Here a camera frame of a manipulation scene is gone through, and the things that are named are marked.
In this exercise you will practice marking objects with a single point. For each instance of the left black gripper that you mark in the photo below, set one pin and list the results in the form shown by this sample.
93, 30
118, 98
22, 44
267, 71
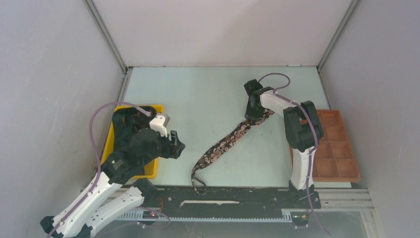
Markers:
173, 150

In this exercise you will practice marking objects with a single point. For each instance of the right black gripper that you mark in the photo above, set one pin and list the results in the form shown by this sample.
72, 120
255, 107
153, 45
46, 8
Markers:
249, 114

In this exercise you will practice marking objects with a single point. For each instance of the pink rose floral tie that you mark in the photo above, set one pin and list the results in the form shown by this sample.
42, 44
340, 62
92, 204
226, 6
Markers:
221, 147

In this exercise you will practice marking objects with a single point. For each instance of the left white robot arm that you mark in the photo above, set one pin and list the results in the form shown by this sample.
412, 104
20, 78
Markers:
87, 215

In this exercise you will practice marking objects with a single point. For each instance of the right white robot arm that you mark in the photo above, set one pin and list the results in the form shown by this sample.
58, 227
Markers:
302, 127

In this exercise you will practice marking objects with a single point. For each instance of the pile of dark ties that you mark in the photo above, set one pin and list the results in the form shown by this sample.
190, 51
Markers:
128, 121

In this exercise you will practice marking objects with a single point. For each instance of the brown compartment tray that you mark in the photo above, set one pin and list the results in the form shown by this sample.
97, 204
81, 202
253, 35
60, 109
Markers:
334, 159

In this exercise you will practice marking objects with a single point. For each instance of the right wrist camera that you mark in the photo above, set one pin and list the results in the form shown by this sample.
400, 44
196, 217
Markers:
251, 86

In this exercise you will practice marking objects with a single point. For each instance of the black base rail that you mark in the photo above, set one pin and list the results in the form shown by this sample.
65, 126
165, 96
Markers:
228, 212

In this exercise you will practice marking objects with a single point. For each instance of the aluminium frame rail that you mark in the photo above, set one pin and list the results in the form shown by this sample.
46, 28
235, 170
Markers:
329, 199

